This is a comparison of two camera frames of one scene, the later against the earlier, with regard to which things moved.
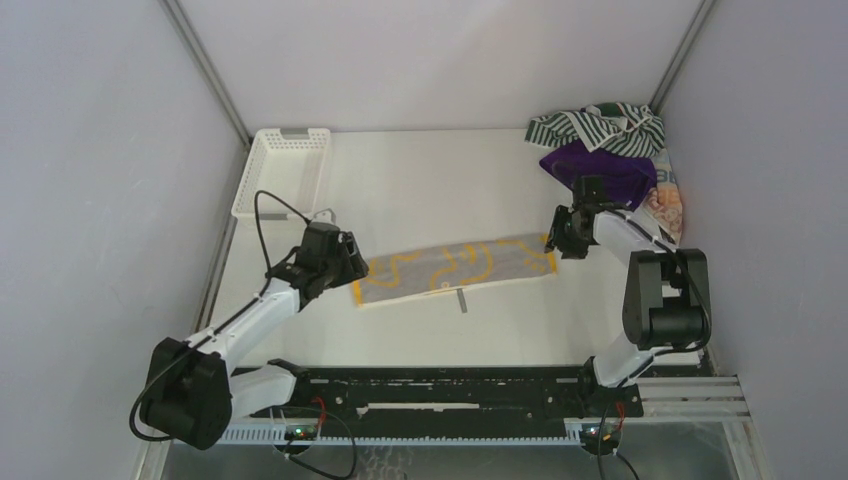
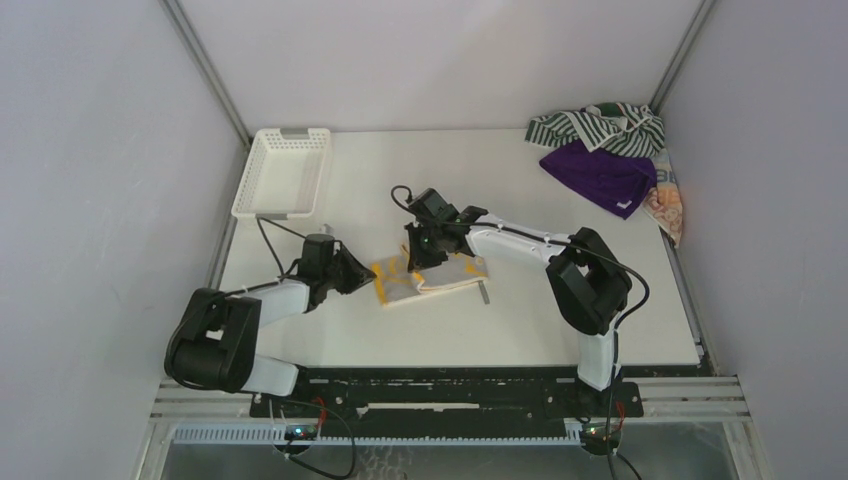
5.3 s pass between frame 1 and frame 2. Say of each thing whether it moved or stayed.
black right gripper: moved
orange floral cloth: stayed
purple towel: stayed
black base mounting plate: stayed
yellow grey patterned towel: moved
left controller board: stayed
